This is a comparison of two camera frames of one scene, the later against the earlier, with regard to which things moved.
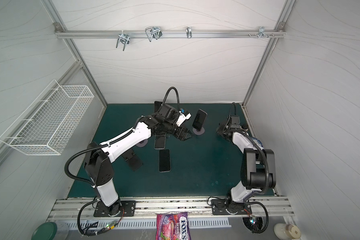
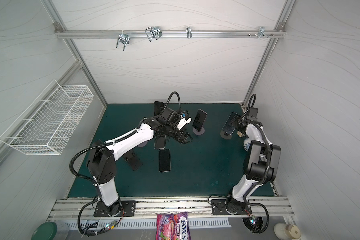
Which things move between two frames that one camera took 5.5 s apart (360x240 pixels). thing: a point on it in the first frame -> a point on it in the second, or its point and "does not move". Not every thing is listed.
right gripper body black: (224, 132) -> (238, 124)
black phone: (199, 119) does not move
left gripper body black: (172, 128) does not move
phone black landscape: (164, 164) does not move
